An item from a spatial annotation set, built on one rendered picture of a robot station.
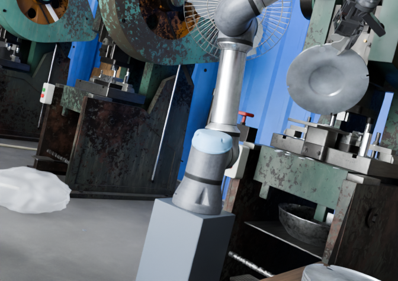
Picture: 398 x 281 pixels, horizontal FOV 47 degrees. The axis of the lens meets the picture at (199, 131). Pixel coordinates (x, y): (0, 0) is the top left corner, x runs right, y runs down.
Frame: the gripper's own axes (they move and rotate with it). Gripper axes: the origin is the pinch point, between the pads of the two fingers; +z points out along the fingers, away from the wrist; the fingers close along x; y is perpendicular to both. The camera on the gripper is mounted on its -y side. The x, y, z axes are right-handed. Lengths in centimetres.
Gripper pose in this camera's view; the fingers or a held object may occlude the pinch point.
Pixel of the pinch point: (340, 51)
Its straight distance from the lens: 168.5
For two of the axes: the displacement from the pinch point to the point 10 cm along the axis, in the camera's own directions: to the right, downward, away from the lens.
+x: -0.9, 7.5, -6.6
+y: -9.6, -2.3, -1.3
